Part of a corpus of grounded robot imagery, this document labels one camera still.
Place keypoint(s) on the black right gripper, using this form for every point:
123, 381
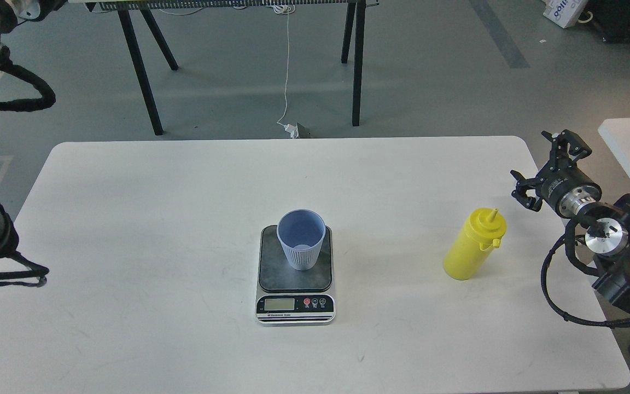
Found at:
560, 182

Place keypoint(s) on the black trestle table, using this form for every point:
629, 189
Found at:
246, 45

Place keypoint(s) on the blue ribbed cup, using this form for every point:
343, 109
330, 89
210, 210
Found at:
301, 234

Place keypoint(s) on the yellow squeeze bottle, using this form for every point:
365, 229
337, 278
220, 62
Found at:
481, 233

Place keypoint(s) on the white power adapter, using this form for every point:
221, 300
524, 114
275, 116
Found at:
296, 131

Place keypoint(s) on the white cardboard box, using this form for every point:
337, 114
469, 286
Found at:
564, 13

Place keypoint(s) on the digital kitchen scale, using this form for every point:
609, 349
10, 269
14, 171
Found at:
286, 296

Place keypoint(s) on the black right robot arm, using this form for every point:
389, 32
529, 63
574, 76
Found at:
596, 238

